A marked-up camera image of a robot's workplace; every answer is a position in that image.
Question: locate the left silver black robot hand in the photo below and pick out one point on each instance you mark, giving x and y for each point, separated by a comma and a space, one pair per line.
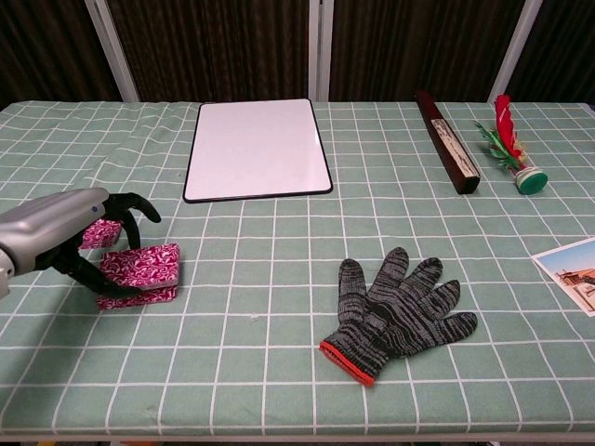
46, 223

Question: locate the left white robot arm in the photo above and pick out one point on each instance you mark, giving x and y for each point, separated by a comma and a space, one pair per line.
3, 281

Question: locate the white board with black rim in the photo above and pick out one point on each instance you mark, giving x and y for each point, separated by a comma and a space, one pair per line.
258, 148

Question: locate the green checkered tablecloth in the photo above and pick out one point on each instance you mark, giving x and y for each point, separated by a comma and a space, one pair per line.
279, 279

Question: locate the grey knit work glove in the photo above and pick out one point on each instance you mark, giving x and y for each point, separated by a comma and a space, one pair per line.
395, 316

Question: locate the dark red long box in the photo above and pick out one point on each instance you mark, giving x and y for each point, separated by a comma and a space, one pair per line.
448, 141

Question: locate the red green feather shuttlecock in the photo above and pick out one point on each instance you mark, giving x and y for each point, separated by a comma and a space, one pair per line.
509, 139

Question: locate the photo postcard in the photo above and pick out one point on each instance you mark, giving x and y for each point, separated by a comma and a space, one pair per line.
574, 274

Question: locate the white partition post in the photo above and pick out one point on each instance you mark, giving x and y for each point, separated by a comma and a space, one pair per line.
321, 51
114, 51
516, 51

